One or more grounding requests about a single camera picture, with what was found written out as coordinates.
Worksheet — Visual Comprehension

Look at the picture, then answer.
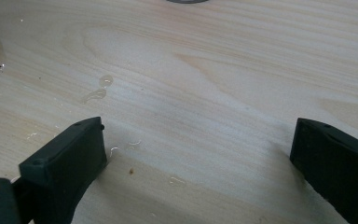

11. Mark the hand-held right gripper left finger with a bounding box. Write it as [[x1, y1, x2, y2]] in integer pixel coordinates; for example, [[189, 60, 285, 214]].
[[18, 116, 108, 224]]

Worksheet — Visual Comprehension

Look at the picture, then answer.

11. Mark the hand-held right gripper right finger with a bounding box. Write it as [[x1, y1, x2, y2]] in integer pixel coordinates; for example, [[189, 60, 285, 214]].
[[289, 117, 358, 224]]

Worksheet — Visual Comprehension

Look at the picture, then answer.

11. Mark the round black table grommet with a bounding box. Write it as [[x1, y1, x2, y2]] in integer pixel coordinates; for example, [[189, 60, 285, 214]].
[[165, 0, 211, 5]]

